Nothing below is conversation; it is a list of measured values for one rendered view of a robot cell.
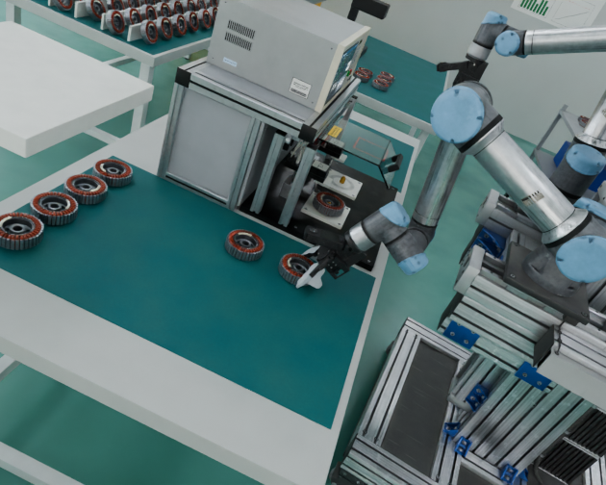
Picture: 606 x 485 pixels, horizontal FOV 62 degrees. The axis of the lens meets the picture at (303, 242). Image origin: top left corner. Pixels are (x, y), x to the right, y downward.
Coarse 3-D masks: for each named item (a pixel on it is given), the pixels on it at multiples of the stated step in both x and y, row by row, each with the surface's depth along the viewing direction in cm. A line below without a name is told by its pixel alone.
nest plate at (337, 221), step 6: (312, 198) 180; (306, 204) 175; (312, 204) 176; (306, 210) 172; (312, 210) 173; (348, 210) 182; (312, 216) 172; (318, 216) 172; (324, 216) 173; (342, 216) 177; (330, 222) 171; (336, 222) 172; (342, 222) 173
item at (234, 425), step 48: (144, 144) 178; (0, 288) 110; (0, 336) 101; (48, 336) 104; (96, 336) 108; (96, 384) 99; (144, 384) 103; (192, 384) 106; (192, 432) 98; (240, 432) 101; (288, 432) 105; (336, 432) 109; (288, 480) 97
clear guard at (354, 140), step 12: (336, 120) 167; (324, 132) 156; (348, 132) 163; (360, 132) 166; (336, 144) 151; (348, 144) 154; (360, 144) 157; (372, 144) 161; (384, 144) 164; (360, 156) 150; (372, 156) 153; (384, 156) 157; (384, 168) 153; (384, 180) 151
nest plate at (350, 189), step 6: (330, 168) 204; (330, 174) 200; (336, 174) 202; (342, 174) 204; (336, 180) 198; (348, 180) 201; (354, 180) 203; (330, 186) 192; (336, 186) 194; (342, 186) 196; (348, 186) 197; (354, 186) 199; (360, 186) 201; (342, 192) 191; (348, 192) 193; (354, 192) 194; (354, 198) 191
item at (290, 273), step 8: (288, 256) 147; (296, 256) 148; (304, 256) 149; (280, 264) 144; (288, 264) 144; (296, 264) 147; (304, 264) 149; (312, 264) 148; (280, 272) 144; (288, 272) 141; (296, 272) 142; (288, 280) 142; (296, 280) 142
